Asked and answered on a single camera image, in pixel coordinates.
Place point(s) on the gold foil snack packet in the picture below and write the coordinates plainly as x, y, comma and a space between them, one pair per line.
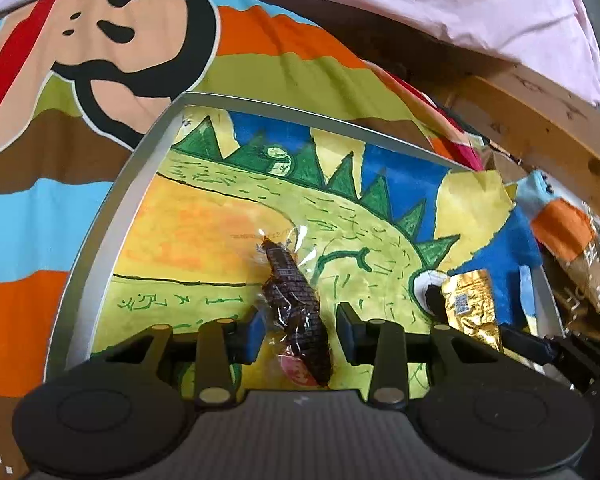
470, 305

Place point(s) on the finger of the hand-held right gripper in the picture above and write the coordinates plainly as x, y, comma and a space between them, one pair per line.
530, 347
433, 301

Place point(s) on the wooden bed frame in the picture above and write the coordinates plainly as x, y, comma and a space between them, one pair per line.
540, 110

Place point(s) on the colourful printed blanket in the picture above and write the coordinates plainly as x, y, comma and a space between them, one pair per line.
25, 220

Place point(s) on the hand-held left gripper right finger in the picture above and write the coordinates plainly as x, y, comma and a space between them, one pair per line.
347, 337

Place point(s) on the dark brown snack clear packet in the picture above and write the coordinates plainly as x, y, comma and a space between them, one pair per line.
295, 305

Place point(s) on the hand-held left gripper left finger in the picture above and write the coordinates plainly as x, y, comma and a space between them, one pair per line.
251, 340

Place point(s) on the grey metal tray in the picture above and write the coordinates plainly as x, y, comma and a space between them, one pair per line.
105, 240

